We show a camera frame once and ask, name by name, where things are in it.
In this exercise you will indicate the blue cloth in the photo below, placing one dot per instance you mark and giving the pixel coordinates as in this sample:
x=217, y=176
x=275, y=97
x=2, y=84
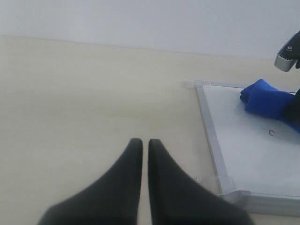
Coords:
x=262, y=99

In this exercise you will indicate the white dry-erase board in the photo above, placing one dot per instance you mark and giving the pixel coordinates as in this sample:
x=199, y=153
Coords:
x=256, y=160

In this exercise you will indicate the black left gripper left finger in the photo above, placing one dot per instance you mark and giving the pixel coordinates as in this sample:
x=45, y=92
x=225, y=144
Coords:
x=113, y=199

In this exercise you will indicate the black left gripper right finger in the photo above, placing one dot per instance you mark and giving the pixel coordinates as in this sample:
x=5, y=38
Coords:
x=176, y=199

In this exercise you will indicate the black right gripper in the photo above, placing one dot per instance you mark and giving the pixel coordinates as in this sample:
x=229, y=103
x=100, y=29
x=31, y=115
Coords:
x=292, y=111

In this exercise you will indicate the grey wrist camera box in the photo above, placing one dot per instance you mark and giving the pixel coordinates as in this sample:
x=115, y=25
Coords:
x=285, y=58

